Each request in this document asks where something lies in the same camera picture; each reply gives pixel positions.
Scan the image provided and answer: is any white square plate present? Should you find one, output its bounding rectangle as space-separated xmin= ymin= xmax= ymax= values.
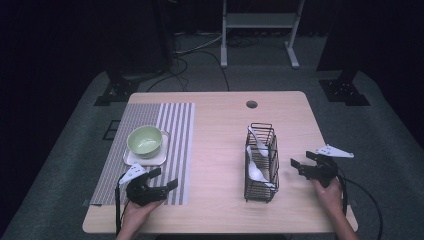
xmin=122 ymin=129 xmax=171 ymax=168

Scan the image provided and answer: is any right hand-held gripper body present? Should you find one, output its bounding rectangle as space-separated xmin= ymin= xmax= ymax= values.
xmin=298 ymin=143 xmax=355 ymax=189

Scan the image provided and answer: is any grey floor cable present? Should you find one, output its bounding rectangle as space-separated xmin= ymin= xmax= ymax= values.
xmin=173 ymin=32 xmax=225 ymax=56

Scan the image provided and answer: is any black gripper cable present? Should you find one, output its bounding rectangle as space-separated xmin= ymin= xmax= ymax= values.
xmin=335 ymin=165 xmax=384 ymax=240
xmin=114 ymin=172 xmax=127 ymax=236

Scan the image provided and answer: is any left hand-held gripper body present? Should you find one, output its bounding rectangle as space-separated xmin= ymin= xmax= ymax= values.
xmin=118 ymin=162 xmax=168 ymax=207

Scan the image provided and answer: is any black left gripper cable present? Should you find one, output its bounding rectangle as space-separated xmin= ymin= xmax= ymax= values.
xmin=114 ymin=172 xmax=127 ymax=236

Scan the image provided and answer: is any black stand base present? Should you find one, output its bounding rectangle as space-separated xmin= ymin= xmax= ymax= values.
xmin=93 ymin=69 xmax=142 ymax=107
xmin=318 ymin=68 xmax=371 ymax=107

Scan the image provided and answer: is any grey striped placemat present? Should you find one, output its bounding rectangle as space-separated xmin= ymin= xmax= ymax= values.
xmin=89 ymin=102 xmax=197 ymax=207

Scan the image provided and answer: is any white spoon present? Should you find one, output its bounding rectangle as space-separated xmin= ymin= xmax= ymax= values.
xmin=245 ymin=145 xmax=277 ymax=190
xmin=246 ymin=124 xmax=270 ymax=158

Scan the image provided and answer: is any person's right hand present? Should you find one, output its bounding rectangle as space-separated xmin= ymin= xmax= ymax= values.
xmin=311 ymin=177 xmax=345 ymax=217

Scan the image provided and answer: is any green bowl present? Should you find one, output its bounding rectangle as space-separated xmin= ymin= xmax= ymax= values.
xmin=126 ymin=125 xmax=164 ymax=160

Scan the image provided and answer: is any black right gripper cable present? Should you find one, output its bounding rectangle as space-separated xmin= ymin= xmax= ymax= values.
xmin=335 ymin=165 xmax=384 ymax=240

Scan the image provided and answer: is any white metal stand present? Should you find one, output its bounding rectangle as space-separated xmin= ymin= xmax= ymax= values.
xmin=219 ymin=0 xmax=306 ymax=70

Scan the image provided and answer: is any black floor cable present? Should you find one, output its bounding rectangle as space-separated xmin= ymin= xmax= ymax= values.
xmin=145 ymin=49 xmax=231 ymax=93

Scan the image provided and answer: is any person's left hand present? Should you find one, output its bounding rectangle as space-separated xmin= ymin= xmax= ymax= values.
xmin=119 ymin=199 xmax=165 ymax=235

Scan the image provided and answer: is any black wire basket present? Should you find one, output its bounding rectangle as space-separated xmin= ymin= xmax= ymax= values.
xmin=243 ymin=122 xmax=281 ymax=204

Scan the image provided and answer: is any black floor outlet frame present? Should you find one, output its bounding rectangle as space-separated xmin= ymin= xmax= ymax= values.
xmin=102 ymin=119 xmax=121 ymax=141

